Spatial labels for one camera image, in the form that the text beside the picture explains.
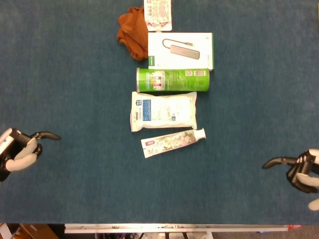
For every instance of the green chips can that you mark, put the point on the green chips can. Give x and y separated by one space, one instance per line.
179 79

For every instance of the white USB hub box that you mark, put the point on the white USB hub box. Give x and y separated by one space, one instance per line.
179 58

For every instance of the aluminium table edge rail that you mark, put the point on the aluminium table edge rail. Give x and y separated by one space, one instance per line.
174 227

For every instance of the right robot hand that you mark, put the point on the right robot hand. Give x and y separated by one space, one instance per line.
304 171

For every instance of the white wet wipes pack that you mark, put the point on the white wet wipes pack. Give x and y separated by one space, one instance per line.
164 110

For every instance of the white red snack packet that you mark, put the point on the white red snack packet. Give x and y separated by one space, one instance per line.
158 12

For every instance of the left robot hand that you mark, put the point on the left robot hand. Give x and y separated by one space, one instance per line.
22 159

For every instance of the crumpled orange cloth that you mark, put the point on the crumpled orange cloth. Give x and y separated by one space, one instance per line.
132 32

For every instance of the brown cardboard carton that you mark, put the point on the brown cardboard carton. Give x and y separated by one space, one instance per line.
37 232

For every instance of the small red object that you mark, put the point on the small red object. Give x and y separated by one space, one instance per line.
294 226

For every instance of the blue carpet table mat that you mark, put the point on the blue carpet table mat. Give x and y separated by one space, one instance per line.
74 87

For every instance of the floral toothpaste tube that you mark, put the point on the floral toothpaste tube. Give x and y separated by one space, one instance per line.
169 143

